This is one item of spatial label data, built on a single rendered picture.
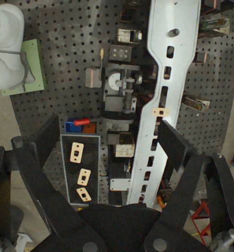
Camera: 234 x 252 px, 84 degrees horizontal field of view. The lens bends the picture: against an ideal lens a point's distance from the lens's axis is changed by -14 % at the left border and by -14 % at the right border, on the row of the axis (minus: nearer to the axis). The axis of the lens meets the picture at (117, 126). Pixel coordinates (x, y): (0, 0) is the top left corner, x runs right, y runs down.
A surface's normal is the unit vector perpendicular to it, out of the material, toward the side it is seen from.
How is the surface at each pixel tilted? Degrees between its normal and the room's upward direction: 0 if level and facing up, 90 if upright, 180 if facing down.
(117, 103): 0
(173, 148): 90
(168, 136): 90
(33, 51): 2
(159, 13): 0
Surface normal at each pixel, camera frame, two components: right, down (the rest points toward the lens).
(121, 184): 0.07, 0.40
